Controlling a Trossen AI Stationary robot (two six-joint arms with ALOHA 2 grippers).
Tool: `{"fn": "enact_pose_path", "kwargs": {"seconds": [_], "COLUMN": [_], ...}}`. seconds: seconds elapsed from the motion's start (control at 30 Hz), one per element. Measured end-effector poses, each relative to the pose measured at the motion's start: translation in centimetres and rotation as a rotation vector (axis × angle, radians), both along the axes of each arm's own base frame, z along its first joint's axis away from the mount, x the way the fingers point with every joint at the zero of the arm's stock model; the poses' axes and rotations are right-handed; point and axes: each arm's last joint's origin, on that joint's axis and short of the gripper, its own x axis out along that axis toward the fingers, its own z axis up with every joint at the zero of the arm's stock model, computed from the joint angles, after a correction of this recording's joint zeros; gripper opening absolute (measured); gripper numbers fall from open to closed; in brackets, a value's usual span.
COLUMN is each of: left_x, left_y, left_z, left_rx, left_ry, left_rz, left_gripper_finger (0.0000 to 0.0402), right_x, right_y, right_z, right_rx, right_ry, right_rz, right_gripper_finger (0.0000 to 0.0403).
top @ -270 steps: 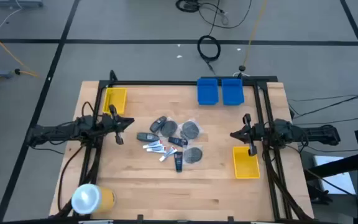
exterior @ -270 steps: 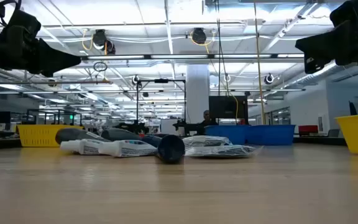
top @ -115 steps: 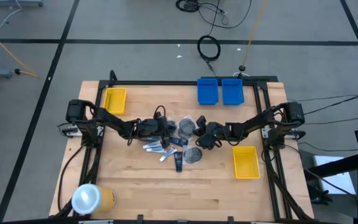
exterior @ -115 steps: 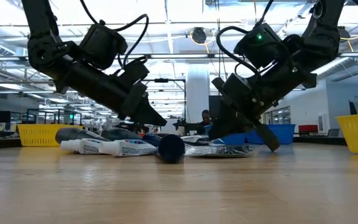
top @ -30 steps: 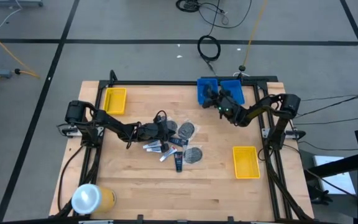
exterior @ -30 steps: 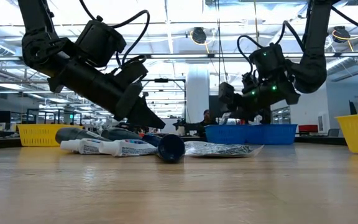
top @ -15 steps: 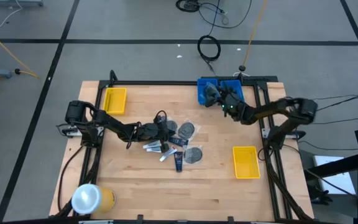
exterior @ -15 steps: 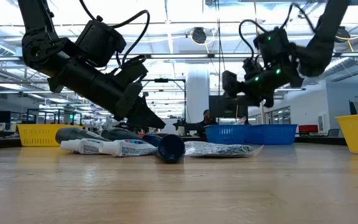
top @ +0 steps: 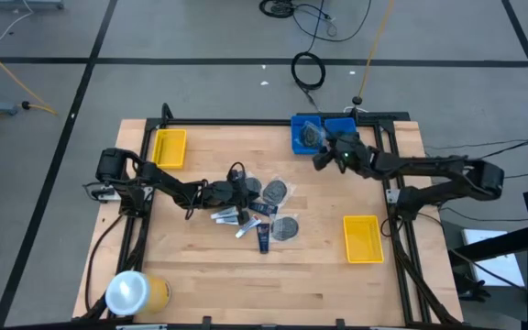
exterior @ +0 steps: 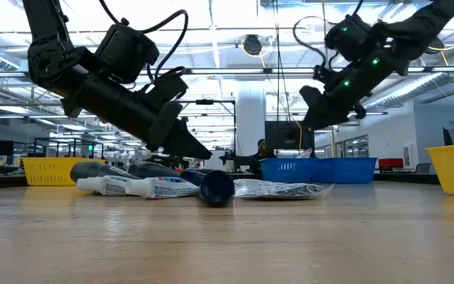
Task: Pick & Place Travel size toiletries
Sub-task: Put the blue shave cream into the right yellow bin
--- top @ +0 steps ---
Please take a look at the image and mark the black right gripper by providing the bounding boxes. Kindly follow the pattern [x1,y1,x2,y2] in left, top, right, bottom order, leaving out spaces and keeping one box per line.
[313,132,378,178]

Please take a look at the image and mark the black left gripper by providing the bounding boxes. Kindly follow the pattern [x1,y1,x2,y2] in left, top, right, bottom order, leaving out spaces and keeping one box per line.
[206,176,253,226]

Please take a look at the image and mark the navy blue tube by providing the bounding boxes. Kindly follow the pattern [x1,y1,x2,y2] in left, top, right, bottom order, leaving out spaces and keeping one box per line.
[256,222,271,255]
[247,201,280,217]

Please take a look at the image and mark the clear packet with dark disc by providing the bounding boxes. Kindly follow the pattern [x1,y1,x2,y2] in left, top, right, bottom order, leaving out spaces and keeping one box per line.
[244,172,264,197]
[302,121,327,149]
[269,213,302,243]
[261,177,296,208]

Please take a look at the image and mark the grey tube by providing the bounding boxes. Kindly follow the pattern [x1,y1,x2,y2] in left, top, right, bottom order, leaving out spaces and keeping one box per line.
[209,206,239,221]

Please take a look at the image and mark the blue plastic basket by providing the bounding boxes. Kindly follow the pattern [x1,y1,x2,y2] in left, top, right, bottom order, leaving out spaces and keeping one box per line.
[323,116,358,139]
[290,115,325,156]

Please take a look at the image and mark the yellow plastic basket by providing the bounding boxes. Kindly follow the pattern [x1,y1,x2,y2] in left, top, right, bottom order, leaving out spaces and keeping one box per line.
[342,214,386,265]
[151,128,188,171]

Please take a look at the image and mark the yellow canister with white lid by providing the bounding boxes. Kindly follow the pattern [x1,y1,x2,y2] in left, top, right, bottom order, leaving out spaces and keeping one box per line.
[104,269,173,317]

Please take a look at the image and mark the white sheet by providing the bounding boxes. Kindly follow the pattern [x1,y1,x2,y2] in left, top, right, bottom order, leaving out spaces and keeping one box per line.
[460,226,527,288]

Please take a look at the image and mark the black looped gripper cable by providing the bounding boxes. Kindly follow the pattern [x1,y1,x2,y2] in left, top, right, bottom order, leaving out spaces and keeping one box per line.
[225,160,248,183]

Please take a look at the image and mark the black aluminium table frame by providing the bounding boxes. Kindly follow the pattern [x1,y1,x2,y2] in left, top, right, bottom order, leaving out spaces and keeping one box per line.
[80,103,465,329]

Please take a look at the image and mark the coiled black floor cable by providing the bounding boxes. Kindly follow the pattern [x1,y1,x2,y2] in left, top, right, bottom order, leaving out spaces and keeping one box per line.
[290,50,327,92]

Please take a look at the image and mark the yellow floor cable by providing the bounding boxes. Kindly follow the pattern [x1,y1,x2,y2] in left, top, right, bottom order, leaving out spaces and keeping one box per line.
[0,33,60,139]
[351,0,396,106]

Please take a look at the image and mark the thin black floor cable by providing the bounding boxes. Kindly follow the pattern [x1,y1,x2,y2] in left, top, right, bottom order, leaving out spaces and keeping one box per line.
[291,0,373,54]

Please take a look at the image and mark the black cable coil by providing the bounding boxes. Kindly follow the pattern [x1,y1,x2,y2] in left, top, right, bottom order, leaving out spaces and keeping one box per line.
[258,0,298,20]

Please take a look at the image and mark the black cable on table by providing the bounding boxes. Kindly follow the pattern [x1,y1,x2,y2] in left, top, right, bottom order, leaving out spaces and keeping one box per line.
[83,213,125,314]

